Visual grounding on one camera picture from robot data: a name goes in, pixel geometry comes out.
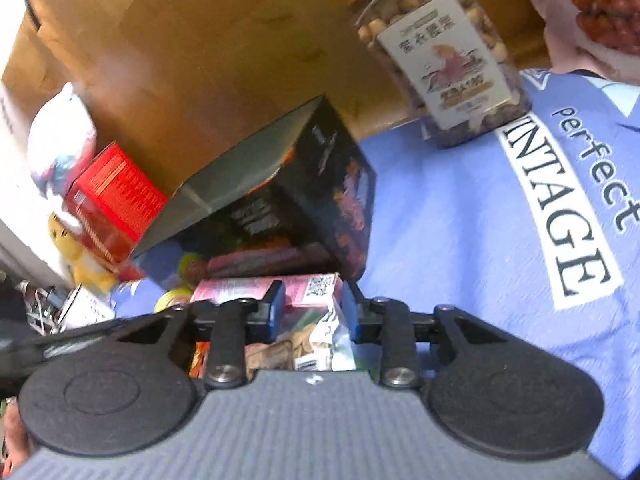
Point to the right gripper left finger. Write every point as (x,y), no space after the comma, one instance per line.
(156,350)

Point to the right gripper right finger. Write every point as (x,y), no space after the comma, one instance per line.
(391,325)

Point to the pink snack packet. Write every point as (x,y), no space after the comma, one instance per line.
(301,291)

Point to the green white snack packet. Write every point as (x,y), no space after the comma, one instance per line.
(317,340)

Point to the yellow duck plush toy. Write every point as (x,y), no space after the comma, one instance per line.
(84,268)

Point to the black cardboard snack box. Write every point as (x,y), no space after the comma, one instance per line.
(296,197)

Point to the red gift bag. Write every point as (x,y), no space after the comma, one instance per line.
(115,202)

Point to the blue printed tablecloth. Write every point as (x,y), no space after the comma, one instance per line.
(532,230)

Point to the pink blue plush toy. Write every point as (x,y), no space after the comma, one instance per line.
(61,144)

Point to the wooden backboard panel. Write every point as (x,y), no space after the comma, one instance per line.
(177,82)

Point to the clear nut jar yellow lid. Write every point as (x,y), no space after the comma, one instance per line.
(449,61)

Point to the pink fried twist snack bag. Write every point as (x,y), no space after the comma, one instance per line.
(597,35)

